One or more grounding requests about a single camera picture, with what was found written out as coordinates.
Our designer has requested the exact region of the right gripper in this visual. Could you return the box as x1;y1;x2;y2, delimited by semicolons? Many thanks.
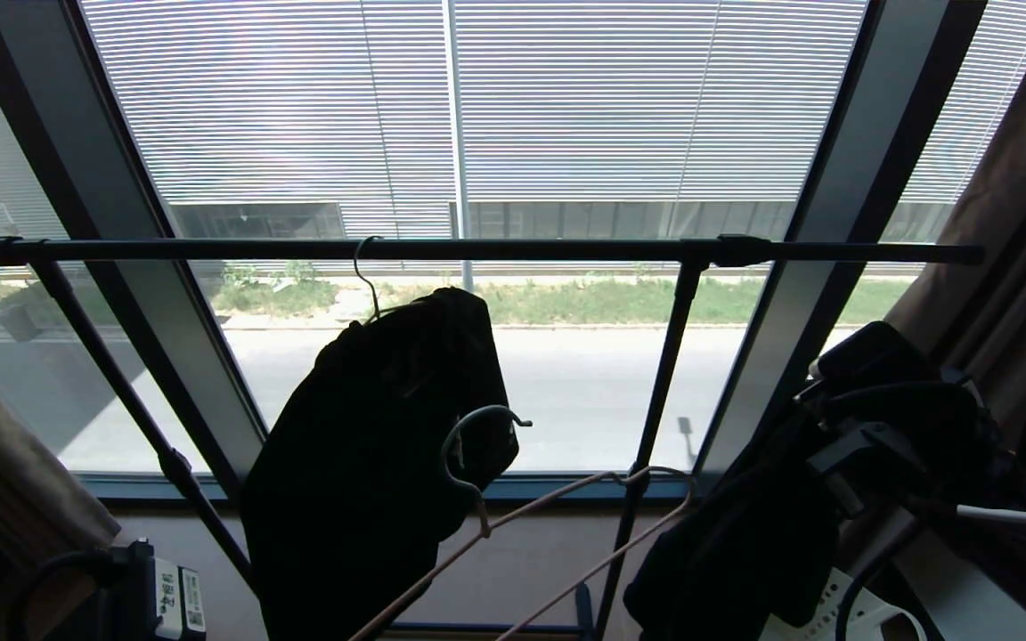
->
802;383;999;522

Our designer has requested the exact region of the black garment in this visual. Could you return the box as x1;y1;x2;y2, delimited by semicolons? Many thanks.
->
240;287;521;641
624;401;843;641

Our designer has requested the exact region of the pink clothes hanger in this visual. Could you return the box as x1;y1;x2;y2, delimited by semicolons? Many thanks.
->
348;405;696;641
353;236;385;321

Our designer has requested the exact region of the white laundry basket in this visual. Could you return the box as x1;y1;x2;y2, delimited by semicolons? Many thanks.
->
758;565;928;641

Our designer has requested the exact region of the black clothes rack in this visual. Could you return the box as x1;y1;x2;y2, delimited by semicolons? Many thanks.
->
0;233;984;641

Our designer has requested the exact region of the brown curtain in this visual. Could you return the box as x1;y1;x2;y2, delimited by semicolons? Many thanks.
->
0;338;122;571
887;0;1026;428

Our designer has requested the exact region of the window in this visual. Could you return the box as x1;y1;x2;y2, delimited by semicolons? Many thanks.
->
0;0;1026;504

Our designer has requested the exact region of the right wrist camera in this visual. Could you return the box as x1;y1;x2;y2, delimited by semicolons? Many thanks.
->
811;320;937;385

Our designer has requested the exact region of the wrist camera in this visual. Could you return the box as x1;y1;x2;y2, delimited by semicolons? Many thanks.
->
811;320;937;385
112;539;208;641

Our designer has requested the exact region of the black cable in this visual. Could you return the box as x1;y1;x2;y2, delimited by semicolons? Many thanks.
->
7;549;118;641
834;512;924;641

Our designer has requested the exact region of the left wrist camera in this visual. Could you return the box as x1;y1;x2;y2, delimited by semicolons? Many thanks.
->
112;539;208;641

